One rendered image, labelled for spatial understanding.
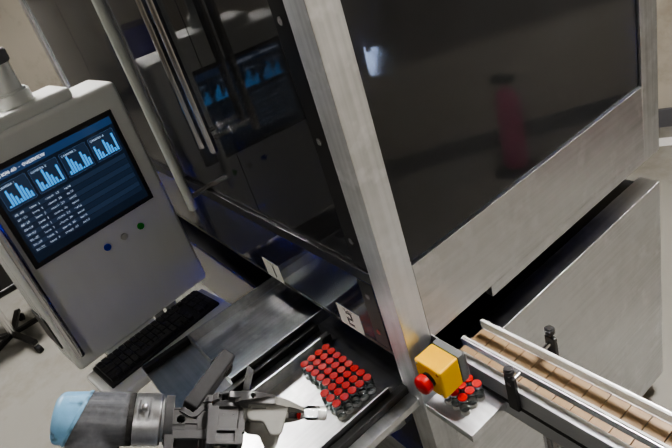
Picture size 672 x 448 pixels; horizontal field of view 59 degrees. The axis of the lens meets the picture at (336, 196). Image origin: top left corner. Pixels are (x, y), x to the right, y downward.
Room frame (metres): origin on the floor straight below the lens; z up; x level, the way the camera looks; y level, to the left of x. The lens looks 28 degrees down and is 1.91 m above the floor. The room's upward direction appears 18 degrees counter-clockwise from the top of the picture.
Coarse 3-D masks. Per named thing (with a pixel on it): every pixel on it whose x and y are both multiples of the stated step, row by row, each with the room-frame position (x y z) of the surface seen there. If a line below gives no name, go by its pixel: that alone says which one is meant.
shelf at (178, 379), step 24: (312, 336) 1.22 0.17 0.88; (336, 336) 1.19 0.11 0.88; (360, 336) 1.17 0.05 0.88; (168, 360) 1.31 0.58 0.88; (192, 360) 1.28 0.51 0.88; (360, 360) 1.08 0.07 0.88; (384, 360) 1.06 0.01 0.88; (168, 384) 1.22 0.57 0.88; (192, 384) 1.19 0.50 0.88; (384, 384) 0.99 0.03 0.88; (408, 408) 0.90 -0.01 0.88; (384, 432) 0.87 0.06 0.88
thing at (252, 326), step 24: (264, 288) 1.48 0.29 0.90; (288, 288) 1.46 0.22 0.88; (240, 312) 1.42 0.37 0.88; (264, 312) 1.38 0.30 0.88; (288, 312) 1.35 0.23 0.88; (312, 312) 1.32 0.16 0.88; (192, 336) 1.35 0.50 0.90; (216, 336) 1.35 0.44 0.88; (240, 336) 1.31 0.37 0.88; (264, 336) 1.28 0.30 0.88; (288, 336) 1.22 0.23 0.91; (240, 360) 1.22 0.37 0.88
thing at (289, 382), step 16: (304, 352) 1.14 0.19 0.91; (288, 368) 1.11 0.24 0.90; (272, 384) 1.08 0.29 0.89; (288, 384) 1.08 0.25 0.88; (304, 384) 1.06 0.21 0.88; (304, 400) 1.01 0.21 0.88; (320, 400) 1.00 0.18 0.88; (368, 400) 0.96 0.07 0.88; (352, 416) 0.93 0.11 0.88; (288, 432) 0.94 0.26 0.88; (304, 432) 0.93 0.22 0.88; (320, 432) 0.91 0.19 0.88; (336, 432) 0.87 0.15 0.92
